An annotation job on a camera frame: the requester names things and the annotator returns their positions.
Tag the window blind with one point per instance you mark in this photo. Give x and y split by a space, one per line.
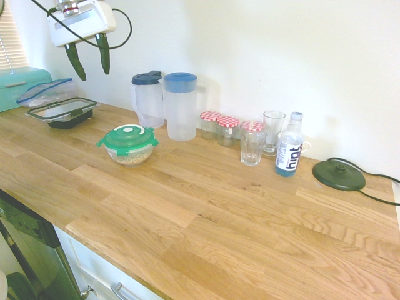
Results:
12 47

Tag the green round container lid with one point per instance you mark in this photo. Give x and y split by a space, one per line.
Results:
125 139

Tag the clear zip bag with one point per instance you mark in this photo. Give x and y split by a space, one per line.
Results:
53 92

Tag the silver cabinet knob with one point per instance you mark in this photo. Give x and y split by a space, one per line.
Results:
86 292

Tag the dark green kettle base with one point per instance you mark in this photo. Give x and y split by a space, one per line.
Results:
375 173

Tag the white mug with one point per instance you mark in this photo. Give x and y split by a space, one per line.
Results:
307 147

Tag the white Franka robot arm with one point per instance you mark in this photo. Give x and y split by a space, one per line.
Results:
68 6

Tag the teal bread box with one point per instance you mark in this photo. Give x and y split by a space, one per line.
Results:
18 90

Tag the clear bowl with cereal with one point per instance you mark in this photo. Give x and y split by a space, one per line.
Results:
131 157

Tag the jar with red checkered lid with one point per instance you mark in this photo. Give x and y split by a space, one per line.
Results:
253 125
227 131
210 117

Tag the stainless dishwasher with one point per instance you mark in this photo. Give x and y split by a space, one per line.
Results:
31 243

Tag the clear pitcher dark grey lid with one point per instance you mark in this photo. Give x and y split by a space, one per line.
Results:
148 103

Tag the clear hint water bottle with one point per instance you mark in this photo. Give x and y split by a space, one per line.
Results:
289 150

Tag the clear pitcher blue lid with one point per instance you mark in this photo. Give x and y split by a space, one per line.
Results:
181 115

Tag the faceted glass tumbler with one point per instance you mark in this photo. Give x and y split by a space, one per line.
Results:
253 150

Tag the rectangular container green-rimmed lid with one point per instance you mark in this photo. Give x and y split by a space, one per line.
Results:
62 112

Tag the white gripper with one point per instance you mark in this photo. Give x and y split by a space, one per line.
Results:
84 26

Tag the tall footed drinking glass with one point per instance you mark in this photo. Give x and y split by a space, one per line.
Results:
274 131

